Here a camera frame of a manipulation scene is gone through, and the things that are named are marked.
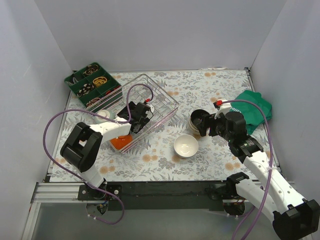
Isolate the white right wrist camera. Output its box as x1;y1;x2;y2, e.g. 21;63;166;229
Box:
213;99;232;119

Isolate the white round bowl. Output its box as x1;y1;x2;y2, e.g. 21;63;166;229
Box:
173;134;199;159

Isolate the brown patterned rolled tie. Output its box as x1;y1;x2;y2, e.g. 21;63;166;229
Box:
83;64;100;77

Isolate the wire dish rack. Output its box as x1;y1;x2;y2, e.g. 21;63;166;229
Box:
86;74;179;154

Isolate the aluminium frame rail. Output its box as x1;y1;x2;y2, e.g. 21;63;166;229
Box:
21;181;83;240

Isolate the yellow rolled tie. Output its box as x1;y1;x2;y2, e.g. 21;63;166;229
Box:
92;76;108;88

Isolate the black white floral tie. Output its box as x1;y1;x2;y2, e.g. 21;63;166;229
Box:
76;83;94;98

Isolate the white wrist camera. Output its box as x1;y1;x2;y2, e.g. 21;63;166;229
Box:
144;98;155;114
213;99;232;119

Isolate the green cloth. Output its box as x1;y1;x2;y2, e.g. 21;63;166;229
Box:
230;90;273;135

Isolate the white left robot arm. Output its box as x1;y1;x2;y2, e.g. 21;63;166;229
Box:
60;98;154;200

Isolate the orange black rolled tie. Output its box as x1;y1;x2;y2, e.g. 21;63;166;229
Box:
105;85;120;96

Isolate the orange bowl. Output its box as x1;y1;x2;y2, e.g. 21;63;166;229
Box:
109;134;133;150

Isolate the tan brown bowl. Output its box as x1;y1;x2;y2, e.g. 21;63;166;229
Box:
189;109;209;128

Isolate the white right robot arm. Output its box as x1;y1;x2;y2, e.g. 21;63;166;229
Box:
193;112;320;240

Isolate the pale green rimmed bowl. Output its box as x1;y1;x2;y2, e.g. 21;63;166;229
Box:
93;109;115;124

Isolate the green divided organizer tray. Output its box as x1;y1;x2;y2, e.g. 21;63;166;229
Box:
63;62;122;108

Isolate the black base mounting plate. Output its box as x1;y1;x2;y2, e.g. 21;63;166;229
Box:
77;180;246;216

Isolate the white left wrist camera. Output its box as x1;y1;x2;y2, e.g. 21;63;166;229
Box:
144;98;155;114

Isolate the pink rose rolled tie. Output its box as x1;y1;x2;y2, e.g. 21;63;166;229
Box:
86;97;101;108

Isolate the beige floral bowl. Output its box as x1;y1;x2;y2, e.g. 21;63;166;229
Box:
188;119;200;136

